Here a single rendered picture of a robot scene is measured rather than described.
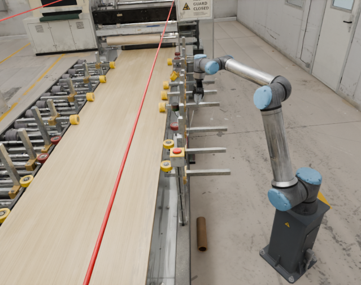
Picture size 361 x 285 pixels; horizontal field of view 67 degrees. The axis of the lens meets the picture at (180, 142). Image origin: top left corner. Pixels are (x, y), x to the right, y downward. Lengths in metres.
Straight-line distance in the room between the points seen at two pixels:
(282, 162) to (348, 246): 1.25
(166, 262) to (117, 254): 0.37
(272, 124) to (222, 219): 1.29
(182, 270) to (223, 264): 0.88
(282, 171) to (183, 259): 0.73
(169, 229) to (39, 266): 0.73
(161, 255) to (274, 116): 1.00
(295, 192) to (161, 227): 0.83
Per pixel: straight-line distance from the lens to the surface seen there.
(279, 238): 2.18
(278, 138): 1.59
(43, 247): 1.54
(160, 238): 1.73
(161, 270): 1.62
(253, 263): 2.39
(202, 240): 2.37
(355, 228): 2.86
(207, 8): 4.15
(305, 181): 1.79
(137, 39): 4.30
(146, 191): 1.60
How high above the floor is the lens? 2.00
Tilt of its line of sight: 34 degrees down
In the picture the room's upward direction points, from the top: 4 degrees counter-clockwise
